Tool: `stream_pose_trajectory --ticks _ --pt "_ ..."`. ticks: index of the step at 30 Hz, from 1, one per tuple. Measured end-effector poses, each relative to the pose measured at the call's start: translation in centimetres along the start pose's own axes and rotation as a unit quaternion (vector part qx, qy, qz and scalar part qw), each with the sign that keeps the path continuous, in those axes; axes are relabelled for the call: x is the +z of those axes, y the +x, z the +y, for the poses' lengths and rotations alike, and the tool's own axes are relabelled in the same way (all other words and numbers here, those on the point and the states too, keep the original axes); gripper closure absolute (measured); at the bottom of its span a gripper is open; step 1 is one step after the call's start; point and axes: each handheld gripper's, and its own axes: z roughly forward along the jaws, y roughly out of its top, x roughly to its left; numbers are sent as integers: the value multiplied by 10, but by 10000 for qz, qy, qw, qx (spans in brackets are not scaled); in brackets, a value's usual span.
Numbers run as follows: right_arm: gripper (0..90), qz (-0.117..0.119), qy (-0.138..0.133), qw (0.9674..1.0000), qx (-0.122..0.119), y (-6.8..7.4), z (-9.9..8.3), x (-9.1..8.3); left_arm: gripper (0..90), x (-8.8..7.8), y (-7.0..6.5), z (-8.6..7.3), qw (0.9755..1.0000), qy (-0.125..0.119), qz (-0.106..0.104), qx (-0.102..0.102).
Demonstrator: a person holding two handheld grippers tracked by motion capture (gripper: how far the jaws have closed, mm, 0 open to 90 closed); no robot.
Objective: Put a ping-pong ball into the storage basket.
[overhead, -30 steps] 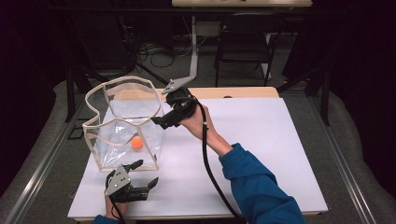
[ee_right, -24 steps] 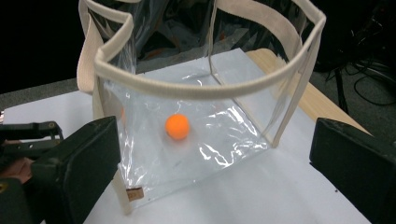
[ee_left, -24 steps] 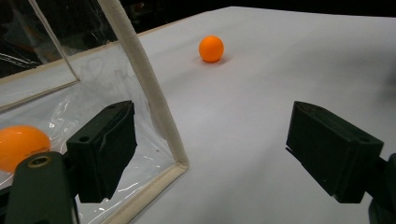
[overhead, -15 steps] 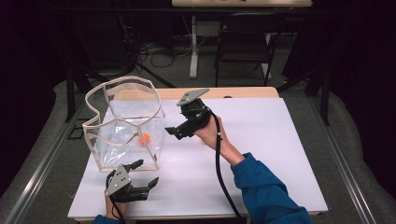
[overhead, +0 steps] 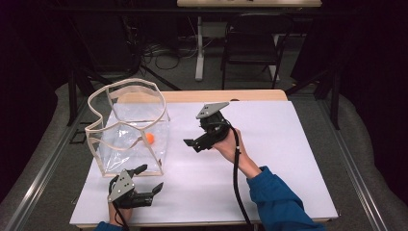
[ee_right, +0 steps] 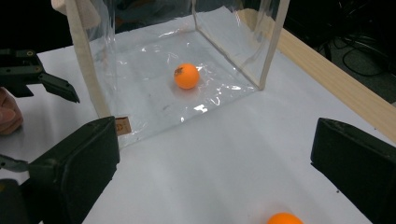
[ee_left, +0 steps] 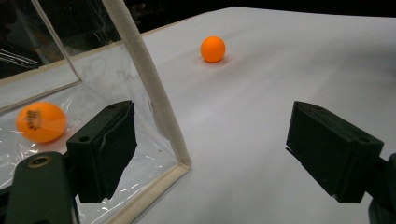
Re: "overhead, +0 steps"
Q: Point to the person's right hand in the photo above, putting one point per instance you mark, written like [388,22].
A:
[232,149]

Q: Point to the black stand post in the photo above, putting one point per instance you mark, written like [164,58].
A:
[72,96]

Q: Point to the white board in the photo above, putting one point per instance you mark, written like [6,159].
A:
[198,199]

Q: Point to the person's left hand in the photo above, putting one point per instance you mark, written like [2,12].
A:
[120,215]

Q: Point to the black folding chair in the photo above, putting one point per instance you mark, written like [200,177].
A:
[253,38]

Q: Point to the metal floor rail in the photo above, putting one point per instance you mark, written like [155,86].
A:
[356,166]
[41,170]

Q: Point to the wooden table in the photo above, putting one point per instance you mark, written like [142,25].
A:
[198,95]

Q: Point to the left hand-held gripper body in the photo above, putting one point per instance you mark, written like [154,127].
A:
[122,187]

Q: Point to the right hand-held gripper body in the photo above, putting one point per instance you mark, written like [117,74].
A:
[213,125]

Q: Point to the orange ping pong ball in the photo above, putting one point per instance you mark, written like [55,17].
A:
[149,138]

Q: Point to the white background desk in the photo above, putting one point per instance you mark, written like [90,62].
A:
[250,3]

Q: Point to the black horizontal frame bar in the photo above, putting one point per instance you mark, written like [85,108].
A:
[128,10]

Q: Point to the clear plastic bag beige trim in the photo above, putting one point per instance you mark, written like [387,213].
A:
[128,154]

